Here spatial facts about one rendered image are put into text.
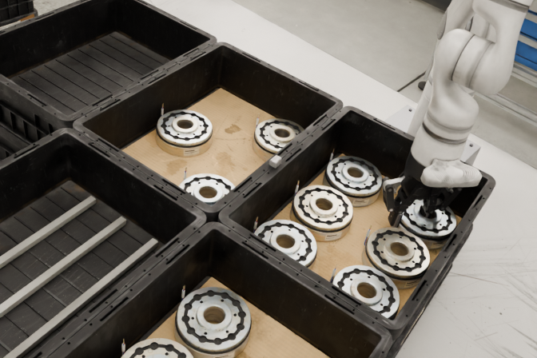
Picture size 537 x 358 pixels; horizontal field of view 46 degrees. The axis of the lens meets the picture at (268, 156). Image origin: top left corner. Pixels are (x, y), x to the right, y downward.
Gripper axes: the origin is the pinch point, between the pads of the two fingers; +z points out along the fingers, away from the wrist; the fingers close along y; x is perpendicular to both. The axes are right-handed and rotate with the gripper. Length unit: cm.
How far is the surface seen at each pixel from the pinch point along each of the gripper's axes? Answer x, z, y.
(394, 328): 26.2, -7.6, 13.6
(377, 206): -5.1, 2.3, 3.4
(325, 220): 0.9, -0.9, 15.2
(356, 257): 6.3, 2.3, 10.7
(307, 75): -66, 15, 1
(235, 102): -35.4, 2.1, 25.1
